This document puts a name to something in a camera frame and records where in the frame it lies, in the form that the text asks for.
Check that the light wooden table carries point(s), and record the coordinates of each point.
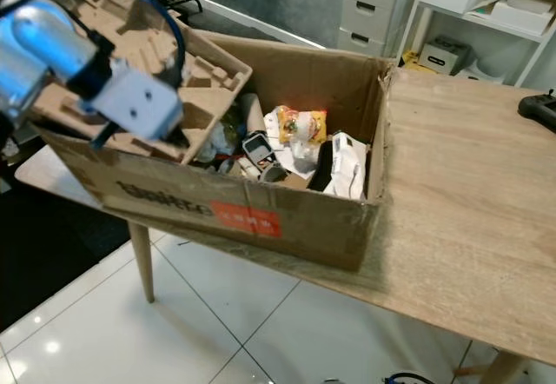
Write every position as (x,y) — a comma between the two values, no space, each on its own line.
(469,201)

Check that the grey storage box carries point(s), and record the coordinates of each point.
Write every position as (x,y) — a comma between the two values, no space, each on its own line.
(445,56)

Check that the black game controller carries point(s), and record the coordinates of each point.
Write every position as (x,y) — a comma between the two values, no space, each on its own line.
(540,110)

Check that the grey handheld device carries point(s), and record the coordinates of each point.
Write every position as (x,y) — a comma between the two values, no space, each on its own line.
(261,154)

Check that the white crumpled paper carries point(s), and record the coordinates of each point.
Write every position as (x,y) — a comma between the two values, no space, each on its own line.
(300,158)

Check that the grey right robot foot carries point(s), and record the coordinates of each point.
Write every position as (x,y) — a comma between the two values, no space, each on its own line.
(410,378)

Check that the black flat item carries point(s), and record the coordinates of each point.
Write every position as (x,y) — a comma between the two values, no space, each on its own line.
(320,167)

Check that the brown cardboard box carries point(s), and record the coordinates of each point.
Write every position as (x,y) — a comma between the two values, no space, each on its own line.
(200,210)

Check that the white printed packet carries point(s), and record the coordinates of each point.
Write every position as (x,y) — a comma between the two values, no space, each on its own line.
(347,167)

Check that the white shelf unit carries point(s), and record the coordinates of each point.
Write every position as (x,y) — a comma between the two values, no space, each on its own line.
(452,19)

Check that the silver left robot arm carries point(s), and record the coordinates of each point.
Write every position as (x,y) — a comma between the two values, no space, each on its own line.
(43,41)

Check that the grey left robot foot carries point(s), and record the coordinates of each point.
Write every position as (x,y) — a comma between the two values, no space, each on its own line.
(334,381)

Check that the white flat box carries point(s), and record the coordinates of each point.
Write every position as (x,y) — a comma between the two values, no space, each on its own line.
(526,16)

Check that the black floor rug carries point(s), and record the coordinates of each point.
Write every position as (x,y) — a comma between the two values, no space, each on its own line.
(52,245)

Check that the yellow red snack packet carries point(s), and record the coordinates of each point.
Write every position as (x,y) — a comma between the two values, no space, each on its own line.
(302,125)

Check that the white drawer cabinet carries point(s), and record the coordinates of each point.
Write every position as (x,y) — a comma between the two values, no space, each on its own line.
(378,6)

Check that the grey robot foot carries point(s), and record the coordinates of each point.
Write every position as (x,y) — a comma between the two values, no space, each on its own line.
(410,378)
(334,381)

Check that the moulded pulp packaging tray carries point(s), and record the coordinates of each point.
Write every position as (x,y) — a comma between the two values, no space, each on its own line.
(139,28)

